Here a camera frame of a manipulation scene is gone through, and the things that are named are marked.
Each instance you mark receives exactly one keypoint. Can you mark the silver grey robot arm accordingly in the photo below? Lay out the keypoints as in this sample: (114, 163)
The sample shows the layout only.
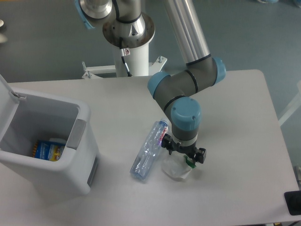
(173, 93)

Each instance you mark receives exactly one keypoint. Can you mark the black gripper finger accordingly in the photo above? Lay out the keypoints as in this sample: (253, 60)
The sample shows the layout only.
(167, 143)
(197, 155)

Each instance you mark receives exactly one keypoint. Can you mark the white frame leg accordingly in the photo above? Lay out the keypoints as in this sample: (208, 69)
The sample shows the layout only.
(294, 104)

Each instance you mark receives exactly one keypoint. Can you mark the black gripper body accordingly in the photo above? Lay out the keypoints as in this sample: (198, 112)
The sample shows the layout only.
(183, 146)

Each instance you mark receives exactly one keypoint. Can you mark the white pedestal base frame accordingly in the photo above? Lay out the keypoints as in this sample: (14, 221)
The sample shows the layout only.
(93, 72)

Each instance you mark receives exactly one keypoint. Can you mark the blue yellow snack packet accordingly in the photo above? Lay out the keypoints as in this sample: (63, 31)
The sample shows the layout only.
(47, 150)

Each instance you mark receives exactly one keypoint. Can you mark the white plastic trash can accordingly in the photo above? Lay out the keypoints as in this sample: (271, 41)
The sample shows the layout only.
(47, 139)

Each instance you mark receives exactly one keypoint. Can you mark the black device at table edge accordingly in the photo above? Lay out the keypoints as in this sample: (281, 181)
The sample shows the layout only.
(293, 202)

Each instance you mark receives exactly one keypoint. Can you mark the crushed clear plastic bottle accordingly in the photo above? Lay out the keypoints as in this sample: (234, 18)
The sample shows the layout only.
(149, 150)

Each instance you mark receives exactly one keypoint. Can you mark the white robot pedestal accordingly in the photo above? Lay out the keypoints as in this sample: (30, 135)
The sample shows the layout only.
(130, 45)

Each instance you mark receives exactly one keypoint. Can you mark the person's shoe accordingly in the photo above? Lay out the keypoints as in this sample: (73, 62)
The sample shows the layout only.
(3, 37)

